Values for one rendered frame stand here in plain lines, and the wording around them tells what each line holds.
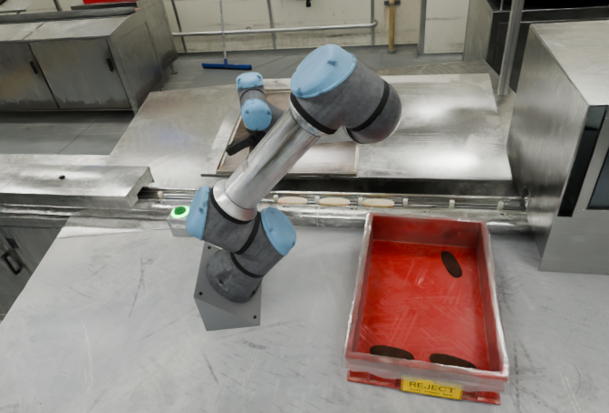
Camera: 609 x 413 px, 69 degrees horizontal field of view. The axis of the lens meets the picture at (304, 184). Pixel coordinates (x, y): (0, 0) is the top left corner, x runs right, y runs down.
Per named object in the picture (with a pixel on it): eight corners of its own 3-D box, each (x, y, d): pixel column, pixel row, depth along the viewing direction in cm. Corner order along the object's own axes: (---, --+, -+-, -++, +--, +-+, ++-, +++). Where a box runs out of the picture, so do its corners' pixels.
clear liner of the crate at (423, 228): (341, 385, 96) (338, 359, 90) (366, 233, 134) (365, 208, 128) (507, 411, 88) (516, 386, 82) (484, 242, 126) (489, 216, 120)
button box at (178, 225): (173, 244, 144) (163, 218, 138) (182, 228, 151) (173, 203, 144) (197, 245, 143) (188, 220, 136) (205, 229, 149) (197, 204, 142)
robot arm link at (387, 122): (435, 103, 88) (308, 125, 130) (397, 74, 83) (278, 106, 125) (416, 156, 86) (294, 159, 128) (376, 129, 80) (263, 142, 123)
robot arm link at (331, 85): (232, 264, 105) (397, 99, 79) (174, 242, 97) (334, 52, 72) (233, 228, 114) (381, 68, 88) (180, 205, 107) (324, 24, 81)
